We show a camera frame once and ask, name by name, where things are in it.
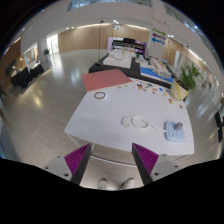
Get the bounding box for brown ring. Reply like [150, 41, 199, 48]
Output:
[93, 91, 107, 100]

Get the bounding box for blue mat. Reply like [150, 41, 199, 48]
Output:
[140, 67, 173, 83]

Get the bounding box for right white shoe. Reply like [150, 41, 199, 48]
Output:
[121, 178, 135, 189]

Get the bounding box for black display table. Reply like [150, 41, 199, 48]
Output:
[89, 55, 172, 88]

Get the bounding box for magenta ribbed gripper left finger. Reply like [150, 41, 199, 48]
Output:
[43, 143, 92, 186]

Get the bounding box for black piano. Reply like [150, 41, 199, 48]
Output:
[112, 38, 146, 55]

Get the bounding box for black draped table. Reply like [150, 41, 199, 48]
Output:
[11, 64, 44, 88]

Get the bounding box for grey charger plug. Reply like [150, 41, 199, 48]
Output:
[174, 122, 183, 131]

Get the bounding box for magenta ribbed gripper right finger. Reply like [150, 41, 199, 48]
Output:
[131, 142, 183, 186]

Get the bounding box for white table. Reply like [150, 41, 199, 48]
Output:
[65, 79, 194, 156]

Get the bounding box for pink rectangular mat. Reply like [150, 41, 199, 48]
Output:
[82, 69, 132, 92]

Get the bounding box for white shoe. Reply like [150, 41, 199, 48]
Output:
[98, 179, 108, 190]
[121, 178, 135, 189]

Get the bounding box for left white shoe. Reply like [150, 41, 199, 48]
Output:
[98, 179, 108, 190]

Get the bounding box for small distant potted plant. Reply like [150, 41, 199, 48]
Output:
[43, 49, 50, 62]

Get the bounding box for potted green plant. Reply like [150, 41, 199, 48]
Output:
[170, 64, 200, 101]

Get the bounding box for light blue power strip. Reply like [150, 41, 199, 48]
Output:
[165, 122, 186, 142]

